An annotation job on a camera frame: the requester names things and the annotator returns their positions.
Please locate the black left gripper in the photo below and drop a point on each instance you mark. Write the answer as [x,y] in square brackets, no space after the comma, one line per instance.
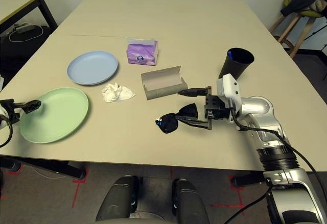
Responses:
[11,109]

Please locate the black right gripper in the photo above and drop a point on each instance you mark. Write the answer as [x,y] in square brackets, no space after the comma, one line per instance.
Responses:
[217,106]

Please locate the light green plate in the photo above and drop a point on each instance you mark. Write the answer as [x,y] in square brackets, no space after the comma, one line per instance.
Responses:
[55,117]

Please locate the black sunglasses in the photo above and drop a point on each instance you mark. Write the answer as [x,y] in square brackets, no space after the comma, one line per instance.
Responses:
[168,124]

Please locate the grey glasses case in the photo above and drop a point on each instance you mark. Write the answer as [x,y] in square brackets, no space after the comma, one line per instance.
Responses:
[163,82]

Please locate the white tissue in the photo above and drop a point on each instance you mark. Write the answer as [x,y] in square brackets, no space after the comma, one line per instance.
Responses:
[117,94]

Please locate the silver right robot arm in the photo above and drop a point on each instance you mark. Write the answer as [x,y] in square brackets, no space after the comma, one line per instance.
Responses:
[255,106]

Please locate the black cup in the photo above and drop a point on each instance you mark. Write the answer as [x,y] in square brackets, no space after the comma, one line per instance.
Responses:
[232,67]

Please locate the blue marker pen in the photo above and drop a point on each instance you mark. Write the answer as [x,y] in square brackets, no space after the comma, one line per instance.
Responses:
[230,55]

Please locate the light blue plate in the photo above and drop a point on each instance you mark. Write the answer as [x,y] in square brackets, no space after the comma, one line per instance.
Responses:
[92,68]

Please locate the purple tissue pack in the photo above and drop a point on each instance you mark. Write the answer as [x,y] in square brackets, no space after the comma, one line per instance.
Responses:
[141,54]

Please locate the white power adapter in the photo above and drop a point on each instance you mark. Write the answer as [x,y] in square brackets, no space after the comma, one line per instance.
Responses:
[23,28]

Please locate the grey right robot leg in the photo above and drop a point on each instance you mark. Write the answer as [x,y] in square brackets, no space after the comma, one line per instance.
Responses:
[190,203]

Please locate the grey robot leg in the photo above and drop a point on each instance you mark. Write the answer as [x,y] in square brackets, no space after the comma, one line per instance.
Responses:
[115,201]
[190,203]

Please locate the grey robot torso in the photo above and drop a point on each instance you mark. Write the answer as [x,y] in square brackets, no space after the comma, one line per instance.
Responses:
[148,219]

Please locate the grey left robot leg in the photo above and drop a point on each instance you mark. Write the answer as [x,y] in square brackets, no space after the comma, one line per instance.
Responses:
[115,201]

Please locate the wooden stool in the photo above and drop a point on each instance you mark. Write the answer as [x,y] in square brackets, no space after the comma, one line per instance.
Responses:
[300,36]

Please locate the black tripod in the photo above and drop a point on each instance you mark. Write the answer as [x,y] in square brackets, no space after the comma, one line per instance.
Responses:
[316,31]

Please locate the yellow-green seat cushion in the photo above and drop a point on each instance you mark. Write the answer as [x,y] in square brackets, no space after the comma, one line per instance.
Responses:
[310,13]

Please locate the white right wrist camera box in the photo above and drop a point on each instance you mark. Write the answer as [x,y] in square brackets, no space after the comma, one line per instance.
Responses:
[228,86]

